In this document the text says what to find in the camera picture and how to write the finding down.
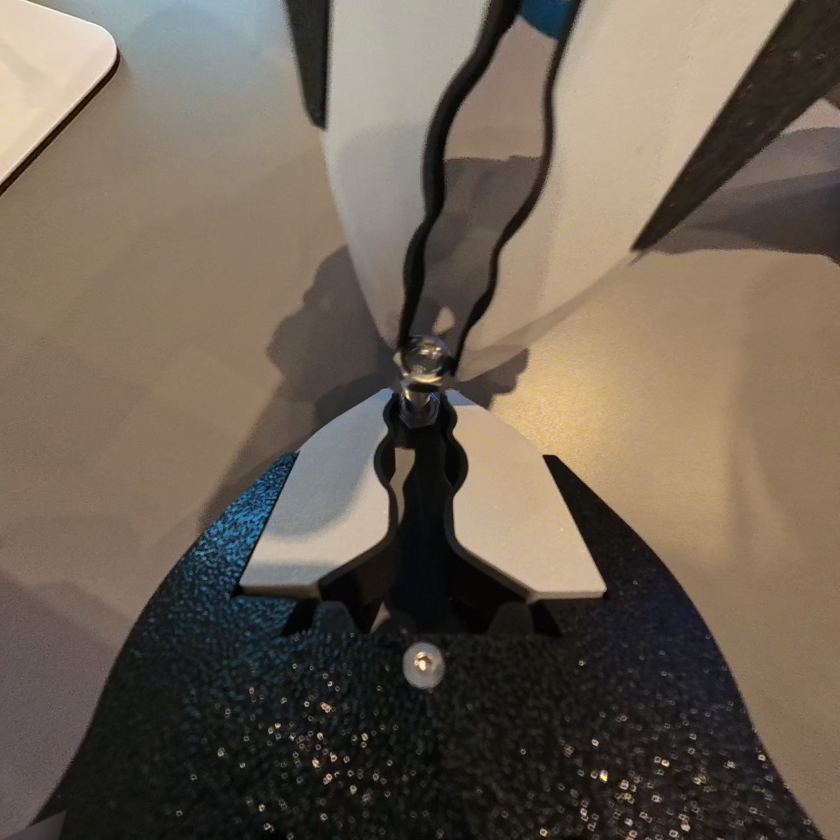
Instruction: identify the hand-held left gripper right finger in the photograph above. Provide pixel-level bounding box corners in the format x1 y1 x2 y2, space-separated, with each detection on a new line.
443 388 607 601

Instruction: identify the wooden board document stand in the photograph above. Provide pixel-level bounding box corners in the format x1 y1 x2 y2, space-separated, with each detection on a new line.
0 0 120 196

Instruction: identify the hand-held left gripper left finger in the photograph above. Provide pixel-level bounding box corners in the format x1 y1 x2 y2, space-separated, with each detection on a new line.
238 387 411 599

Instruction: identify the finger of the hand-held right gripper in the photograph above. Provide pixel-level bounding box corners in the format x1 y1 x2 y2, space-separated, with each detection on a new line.
454 0 796 378
326 0 522 352

